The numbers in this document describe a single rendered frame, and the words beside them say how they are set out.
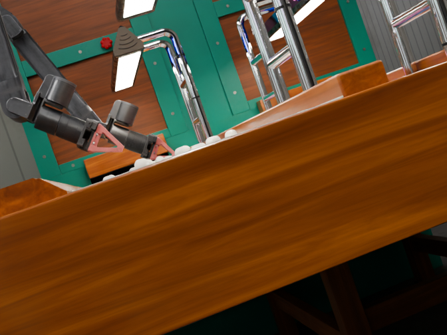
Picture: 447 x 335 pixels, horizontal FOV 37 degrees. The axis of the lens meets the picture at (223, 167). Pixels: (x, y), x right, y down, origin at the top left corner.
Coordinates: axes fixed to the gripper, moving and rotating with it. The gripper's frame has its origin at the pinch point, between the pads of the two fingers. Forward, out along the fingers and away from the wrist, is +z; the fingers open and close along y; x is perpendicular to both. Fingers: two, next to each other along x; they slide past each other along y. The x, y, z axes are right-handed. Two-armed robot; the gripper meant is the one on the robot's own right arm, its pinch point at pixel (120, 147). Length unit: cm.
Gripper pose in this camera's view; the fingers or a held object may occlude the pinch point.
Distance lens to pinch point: 157.5
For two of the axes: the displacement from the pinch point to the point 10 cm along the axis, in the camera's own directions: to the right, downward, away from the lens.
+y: -1.8, 0.4, 9.8
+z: 9.2, 3.7, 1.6
